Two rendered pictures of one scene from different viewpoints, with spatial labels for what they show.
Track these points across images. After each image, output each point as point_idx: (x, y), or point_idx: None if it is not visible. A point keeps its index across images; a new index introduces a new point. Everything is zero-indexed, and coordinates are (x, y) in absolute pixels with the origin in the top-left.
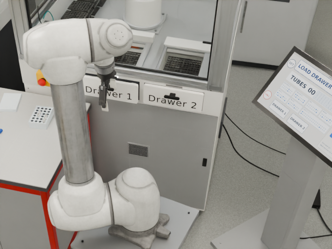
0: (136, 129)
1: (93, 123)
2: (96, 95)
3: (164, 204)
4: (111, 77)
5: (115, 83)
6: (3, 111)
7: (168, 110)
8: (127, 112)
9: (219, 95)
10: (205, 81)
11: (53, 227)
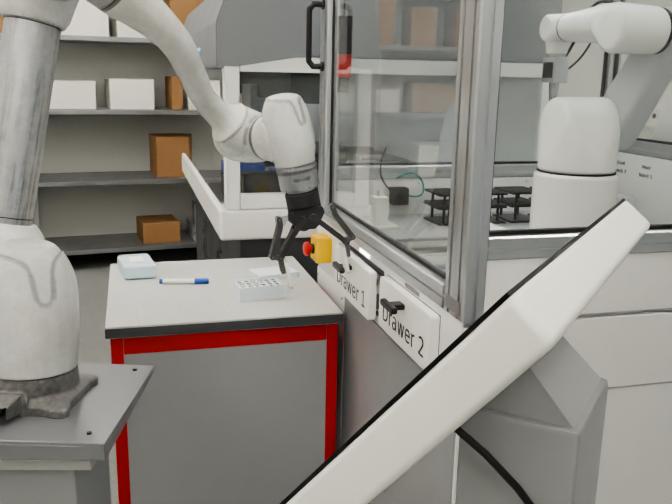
0: (377, 401)
1: (349, 367)
2: (342, 290)
3: (105, 408)
4: (319, 224)
5: (344, 255)
6: (250, 276)
7: (405, 360)
8: (372, 351)
9: (456, 329)
10: (444, 282)
11: (118, 440)
